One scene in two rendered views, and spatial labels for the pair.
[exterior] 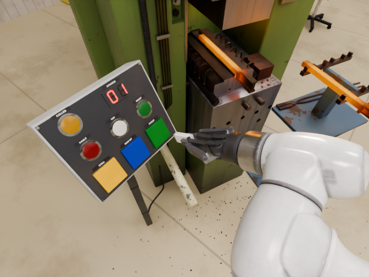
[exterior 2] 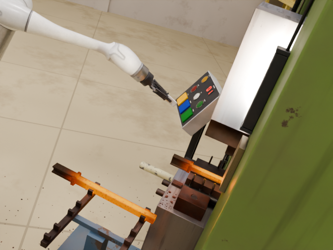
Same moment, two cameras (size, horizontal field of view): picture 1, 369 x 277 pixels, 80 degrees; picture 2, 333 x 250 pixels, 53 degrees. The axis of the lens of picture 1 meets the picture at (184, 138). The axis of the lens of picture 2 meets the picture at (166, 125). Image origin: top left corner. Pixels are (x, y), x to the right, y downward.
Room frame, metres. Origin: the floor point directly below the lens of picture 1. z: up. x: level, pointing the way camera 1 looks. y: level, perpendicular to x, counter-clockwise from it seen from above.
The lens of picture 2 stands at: (1.38, -1.30, 1.81)
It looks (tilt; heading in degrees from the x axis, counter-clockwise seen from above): 28 degrees down; 127
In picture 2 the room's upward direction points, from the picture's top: 19 degrees clockwise
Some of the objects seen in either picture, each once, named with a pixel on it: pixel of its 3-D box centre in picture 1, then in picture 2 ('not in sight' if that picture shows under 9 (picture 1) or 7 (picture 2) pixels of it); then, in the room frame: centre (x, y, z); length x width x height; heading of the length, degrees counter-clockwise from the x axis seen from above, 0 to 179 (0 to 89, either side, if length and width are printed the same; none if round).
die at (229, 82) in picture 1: (209, 57); (234, 192); (0.97, -0.12, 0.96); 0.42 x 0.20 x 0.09; 26
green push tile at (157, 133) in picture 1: (157, 133); (187, 115); (0.46, 0.09, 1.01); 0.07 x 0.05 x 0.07; 141
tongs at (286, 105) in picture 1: (322, 95); not in sight; (0.98, -0.80, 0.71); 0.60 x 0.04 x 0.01; 110
